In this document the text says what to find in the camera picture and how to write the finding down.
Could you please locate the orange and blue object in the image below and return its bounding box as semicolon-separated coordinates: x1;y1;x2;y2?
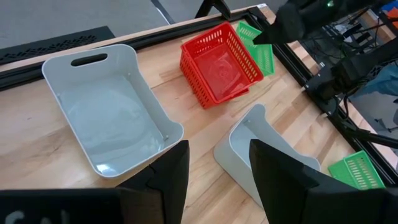
381;1;398;29

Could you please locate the red plastic slotted basket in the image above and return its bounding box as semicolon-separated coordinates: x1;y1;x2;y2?
179;21;264;110

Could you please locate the black tripod leg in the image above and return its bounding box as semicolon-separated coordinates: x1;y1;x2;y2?
195;0;232;21

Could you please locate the blue cloth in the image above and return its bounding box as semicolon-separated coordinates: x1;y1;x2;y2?
351;62;398;103

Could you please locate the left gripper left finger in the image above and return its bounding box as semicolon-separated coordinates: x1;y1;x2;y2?
0;139;190;224

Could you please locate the black stand bar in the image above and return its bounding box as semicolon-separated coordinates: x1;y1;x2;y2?
340;123;398;149

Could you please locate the grey plastic storage bin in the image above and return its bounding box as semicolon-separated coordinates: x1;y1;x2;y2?
41;43;185;179
213;103;321;208

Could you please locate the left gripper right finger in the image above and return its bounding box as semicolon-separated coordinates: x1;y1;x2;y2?
248;139;398;224

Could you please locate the green plastic slotted basket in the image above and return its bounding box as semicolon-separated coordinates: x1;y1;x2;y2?
328;150;386;190
235;21;276;77

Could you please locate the black perforated metal panel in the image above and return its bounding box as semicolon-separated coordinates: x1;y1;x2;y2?
0;26;116;65

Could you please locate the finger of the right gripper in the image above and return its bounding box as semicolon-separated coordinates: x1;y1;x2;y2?
252;6;307;45

